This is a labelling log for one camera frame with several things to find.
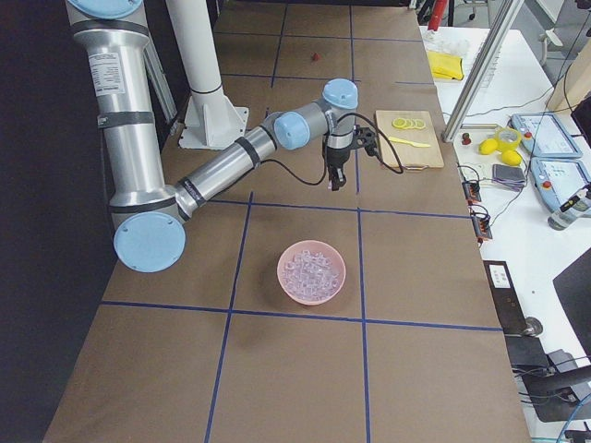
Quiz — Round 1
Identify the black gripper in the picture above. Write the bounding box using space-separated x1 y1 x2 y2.
325 147 350 191

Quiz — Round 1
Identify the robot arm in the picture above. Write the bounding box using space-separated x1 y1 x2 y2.
66 1 358 272

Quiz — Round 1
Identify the pink bowl of ice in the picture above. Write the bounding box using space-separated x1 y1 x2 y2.
276 240 346 305

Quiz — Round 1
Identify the yellow plastic knife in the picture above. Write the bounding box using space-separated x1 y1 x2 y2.
388 137 431 149

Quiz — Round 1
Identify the wooden cutting board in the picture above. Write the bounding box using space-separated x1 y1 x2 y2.
375 110 444 170

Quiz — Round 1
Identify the lemon slices row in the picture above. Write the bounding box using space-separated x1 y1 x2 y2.
392 117 427 130

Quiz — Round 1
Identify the white pole with base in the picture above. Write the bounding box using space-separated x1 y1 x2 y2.
166 1 249 150

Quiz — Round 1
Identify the whole yellow lemon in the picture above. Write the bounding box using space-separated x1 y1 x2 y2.
478 138 499 155
501 150 523 167

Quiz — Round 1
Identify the yellow cloth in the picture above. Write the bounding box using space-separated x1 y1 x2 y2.
427 51 464 80

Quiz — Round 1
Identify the grey folded cloth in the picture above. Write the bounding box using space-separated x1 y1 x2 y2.
492 164 526 190

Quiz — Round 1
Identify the yellow tape roll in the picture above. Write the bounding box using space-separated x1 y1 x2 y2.
494 127 522 152

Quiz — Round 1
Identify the upper teach pendant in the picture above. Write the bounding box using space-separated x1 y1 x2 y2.
510 112 583 159

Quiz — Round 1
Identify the teach pendant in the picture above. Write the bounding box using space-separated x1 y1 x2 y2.
510 112 583 159
531 158 590 212

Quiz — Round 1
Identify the black power strip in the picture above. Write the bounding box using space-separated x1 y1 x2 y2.
483 260 543 337

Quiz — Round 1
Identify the lower teach pendant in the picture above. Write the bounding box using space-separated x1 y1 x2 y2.
531 158 590 212

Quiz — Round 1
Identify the clear water bottle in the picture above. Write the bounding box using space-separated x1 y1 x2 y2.
547 184 590 231

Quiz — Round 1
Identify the black monitor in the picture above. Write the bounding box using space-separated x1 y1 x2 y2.
553 250 591 354

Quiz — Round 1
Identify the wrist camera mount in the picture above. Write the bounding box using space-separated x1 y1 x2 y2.
353 126 380 158

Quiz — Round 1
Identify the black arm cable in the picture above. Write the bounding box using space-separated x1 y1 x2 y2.
258 113 416 186

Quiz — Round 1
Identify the aluminium frame post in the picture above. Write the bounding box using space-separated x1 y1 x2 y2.
441 0 525 142

